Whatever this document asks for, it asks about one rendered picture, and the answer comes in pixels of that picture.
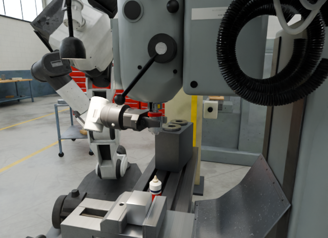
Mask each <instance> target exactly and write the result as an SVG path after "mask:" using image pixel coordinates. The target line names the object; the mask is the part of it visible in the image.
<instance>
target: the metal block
mask: <svg viewBox="0 0 328 238"><path fill-rule="evenodd" d="M151 204H152V193H150V192H142V191H134V192H133V193H132V195H131V196H130V198H129V200H128V201H127V203H126V213H127V223H129V224H135V225H141V226H142V224H143V222H144V219H145V217H146V215H147V213H148V211H149V208H150V206H151Z"/></svg>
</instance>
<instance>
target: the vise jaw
mask: <svg viewBox="0 0 328 238"><path fill-rule="evenodd" d="M131 195H132V192H124V193H123V194H121V195H120V196H119V197H118V198H117V200H116V201H115V203H114V204H113V205H112V207H111V208H110V210H109V211H108V212H107V214H106V215H105V216H104V218H103V219H102V221H101V222H100V231H104V232H109V233H115V234H119V233H122V232H123V230H124V229H125V227H126V225H127V213H126V203H127V201H128V200H129V198H130V196H131Z"/></svg>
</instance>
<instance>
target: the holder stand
mask: <svg viewBox="0 0 328 238"><path fill-rule="evenodd" d="M192 154H193V122H188V121H187V120H183V119H174V120H171V121H170V122H169V123H167V124H165V125H163V131H161V132H160V133H159V134H158V135H155V168H156V169H160V170H165V171H169V172H174V173H179V172H180V171H181V169H182V168H183V167H184V166H185V164H186V163H187V162H188V160H189V159H190V158H191V157H192Z"/></svg>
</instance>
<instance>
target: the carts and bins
mask: <svg viewBox="0 0 328 238"><path fill-rule="evenodd" d="M64 106H69V105H68V103H67V102H66V101H65V100H64V99H59V100H58V103H57V104H54V107H55V115H56V123H57V132H58V141H59V150H60V152H59V154H58V155H59V157H63V156H64V153H63V152H62V143H61V140H64V139H71V140H72V141H75V140H76V139H86V138H88V136H87V131H86V130H85V129H84V128H83V127H82V126H81V125H74V124H73V115H72V108H71V107H70V106H69V107H70V117H71V126H70V127H69V128H68V129H67V130H66V131H65V132H64V133H63V134H62V135H61V134H60V125H59V116H58V107H64ZM93 154H94V153H93V152H92V150H91V149H90V151H89V155H93Z"/></svg>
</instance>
